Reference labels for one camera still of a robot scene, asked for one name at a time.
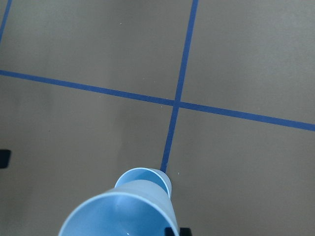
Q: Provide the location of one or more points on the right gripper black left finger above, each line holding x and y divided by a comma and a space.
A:
5, 155

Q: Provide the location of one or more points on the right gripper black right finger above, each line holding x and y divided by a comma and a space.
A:
182, 232

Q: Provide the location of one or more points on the light blue cup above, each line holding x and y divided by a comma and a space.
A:
154, 175
137, 208

